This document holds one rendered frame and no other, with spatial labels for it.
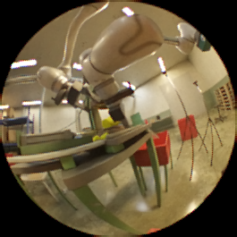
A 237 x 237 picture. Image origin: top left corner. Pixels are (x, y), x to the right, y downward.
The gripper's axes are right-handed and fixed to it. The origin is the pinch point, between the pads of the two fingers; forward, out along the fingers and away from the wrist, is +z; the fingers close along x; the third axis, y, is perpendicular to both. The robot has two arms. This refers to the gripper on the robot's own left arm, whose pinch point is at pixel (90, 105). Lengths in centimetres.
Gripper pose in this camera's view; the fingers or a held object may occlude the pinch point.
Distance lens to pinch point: 38.1
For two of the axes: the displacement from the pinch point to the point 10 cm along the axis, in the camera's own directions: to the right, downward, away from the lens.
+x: -6.9, 3.4, 6.4
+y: 1.2, -8.2, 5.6
